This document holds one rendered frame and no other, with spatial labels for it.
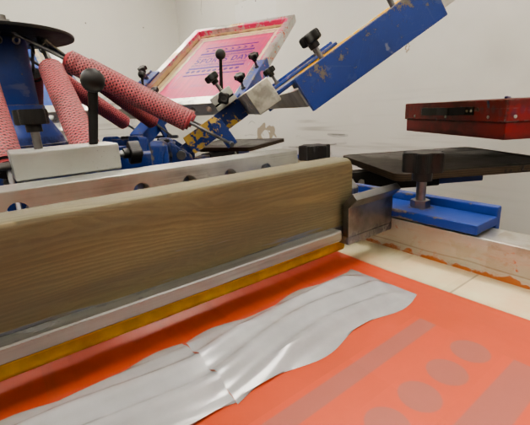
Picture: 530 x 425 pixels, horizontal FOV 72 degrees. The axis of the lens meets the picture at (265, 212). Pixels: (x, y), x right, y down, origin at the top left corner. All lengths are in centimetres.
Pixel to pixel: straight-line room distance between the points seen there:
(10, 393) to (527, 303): 36
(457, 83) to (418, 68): 26
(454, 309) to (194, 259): 20
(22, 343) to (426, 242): 34
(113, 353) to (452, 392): 21
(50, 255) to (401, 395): 21
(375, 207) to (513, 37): 190
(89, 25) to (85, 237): 439
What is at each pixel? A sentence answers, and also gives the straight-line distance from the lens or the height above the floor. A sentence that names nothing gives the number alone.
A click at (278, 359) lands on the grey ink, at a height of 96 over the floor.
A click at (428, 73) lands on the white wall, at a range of 240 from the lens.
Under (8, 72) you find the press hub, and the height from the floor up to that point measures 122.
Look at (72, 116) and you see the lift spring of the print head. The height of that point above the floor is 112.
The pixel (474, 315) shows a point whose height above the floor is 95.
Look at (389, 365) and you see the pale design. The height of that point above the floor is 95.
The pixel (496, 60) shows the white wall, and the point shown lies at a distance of 225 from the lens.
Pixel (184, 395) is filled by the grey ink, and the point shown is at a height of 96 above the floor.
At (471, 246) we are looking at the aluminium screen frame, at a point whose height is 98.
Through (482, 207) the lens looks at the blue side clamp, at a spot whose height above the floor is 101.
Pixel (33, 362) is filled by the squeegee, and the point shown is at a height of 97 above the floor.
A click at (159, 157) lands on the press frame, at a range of 93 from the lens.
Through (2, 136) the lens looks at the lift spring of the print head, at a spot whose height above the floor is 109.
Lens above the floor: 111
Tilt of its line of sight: 16 degrees down
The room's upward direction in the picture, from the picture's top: 3 degrees counter-clockwise
